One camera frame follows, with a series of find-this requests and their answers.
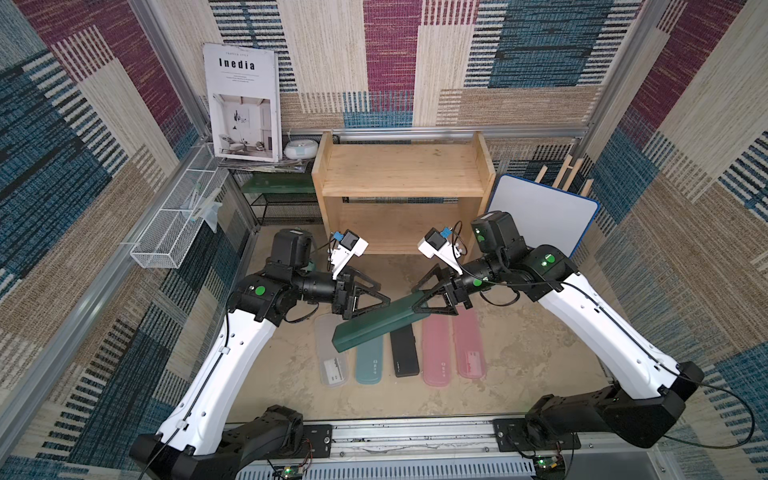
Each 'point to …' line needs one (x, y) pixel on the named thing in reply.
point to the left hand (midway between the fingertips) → (379, 294)
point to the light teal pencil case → (369, 361)
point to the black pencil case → (404, 353)
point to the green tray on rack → (285, 182)
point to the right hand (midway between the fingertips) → (414, 298)
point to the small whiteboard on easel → (545, 215)
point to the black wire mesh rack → (280, 208)
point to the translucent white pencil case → (332, 362)
